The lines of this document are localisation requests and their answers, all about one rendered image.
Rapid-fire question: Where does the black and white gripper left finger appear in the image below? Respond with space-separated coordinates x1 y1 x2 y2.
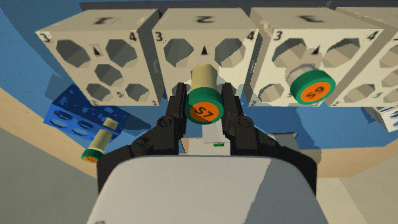
96 83 187 197

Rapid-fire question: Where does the blue flat mat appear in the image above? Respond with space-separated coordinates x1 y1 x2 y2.
0 0 398 154

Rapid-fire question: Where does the green-capped sample tube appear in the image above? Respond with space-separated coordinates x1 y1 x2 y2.
81 117 119 163
286 64 336 105

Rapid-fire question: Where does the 50 ml tube with green cap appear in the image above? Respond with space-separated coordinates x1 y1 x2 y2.
185 64 224 125

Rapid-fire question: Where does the blue tube rack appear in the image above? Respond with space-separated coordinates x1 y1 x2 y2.
43 83 129 143

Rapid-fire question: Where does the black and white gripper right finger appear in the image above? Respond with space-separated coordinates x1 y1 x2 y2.
221 83 317 197

